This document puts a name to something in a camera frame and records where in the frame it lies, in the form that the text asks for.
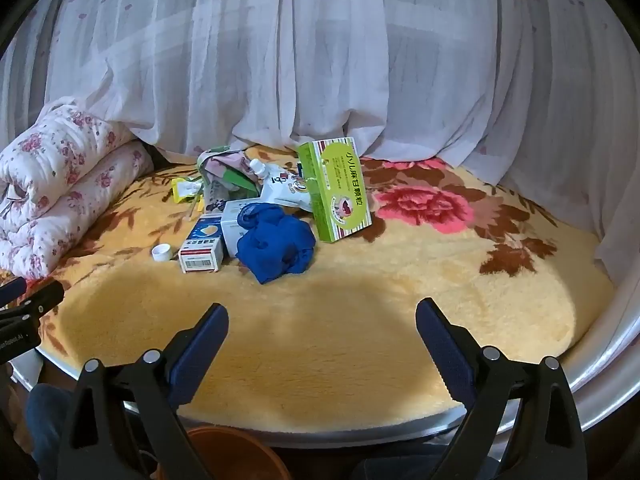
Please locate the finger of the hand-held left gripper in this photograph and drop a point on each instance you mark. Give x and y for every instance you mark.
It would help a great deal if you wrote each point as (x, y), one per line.
(12, 291)
(37, 301)

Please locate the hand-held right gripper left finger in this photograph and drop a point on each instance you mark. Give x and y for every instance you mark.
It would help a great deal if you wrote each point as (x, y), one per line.
(200, 350)

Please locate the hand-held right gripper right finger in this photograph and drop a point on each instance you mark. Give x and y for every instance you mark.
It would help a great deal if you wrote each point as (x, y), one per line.
(445, 350)

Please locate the white bottle cap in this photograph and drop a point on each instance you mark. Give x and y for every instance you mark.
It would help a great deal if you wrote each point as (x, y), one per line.
(162, 252)

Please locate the orange plastic bin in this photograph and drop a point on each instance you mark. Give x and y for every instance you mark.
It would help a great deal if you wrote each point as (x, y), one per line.
(235, 452)

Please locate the white grey carton box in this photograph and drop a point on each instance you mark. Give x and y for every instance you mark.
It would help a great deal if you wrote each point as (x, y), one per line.
(232, 227)

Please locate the blue cloth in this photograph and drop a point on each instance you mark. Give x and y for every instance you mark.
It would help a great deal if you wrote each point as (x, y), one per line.
(275, 245)

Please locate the purple printed packet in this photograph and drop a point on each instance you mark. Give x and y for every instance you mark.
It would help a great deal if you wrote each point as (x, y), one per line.
(216, 195)

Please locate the green white plastic wrapper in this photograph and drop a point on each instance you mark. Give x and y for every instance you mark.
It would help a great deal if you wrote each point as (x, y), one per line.
(240, 177)

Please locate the white spout pouch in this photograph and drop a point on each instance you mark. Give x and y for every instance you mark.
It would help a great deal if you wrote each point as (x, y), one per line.
(280, 185)

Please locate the pink wrapper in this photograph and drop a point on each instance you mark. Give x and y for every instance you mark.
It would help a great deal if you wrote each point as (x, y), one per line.
(230, 165)

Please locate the green medicine box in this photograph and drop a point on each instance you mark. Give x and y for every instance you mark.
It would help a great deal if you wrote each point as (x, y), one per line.
(340, 185)

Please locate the person's leg in jeans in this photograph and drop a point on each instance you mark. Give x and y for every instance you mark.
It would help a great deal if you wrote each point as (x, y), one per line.
(47, 425)

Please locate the yellow floral plush blanket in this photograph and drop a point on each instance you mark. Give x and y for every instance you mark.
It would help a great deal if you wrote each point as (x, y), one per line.
(350, 320)

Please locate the small blue white box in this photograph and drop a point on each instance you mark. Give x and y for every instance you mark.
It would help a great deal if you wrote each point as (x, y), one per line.
(202, 247)

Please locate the pink floral folded quilt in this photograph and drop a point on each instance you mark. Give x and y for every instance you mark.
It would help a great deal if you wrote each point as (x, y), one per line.
(65, 175)

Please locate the green yellow sachet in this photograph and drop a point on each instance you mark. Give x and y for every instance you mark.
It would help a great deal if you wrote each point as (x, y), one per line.
(184, 189)

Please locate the white sheer curtain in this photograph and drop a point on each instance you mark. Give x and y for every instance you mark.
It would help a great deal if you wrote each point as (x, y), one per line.
(320, 50)

